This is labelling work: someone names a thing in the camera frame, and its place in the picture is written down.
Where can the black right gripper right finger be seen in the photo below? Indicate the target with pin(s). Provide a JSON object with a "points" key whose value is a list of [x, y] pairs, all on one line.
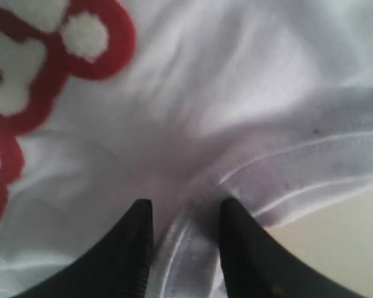
{"points": [[255, 265]]}

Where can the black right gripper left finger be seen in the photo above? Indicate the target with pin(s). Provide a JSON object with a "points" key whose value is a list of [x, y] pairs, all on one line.
{"points": [[117, 266]]}

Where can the white t-shirt with red lettering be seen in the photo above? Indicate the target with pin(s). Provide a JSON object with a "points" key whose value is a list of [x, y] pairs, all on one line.
{"points": [[183, 103]]}

